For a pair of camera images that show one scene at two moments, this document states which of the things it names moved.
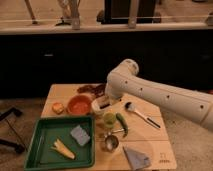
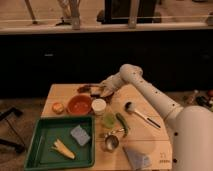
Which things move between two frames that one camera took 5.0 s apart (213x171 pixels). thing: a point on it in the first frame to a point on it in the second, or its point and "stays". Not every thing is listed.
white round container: [98, 107] stays
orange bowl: [79, 105] stays
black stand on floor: [20, 147] stays
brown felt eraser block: [104, 102] to [95, 90]
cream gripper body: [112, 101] to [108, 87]
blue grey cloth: [137, 160] stays
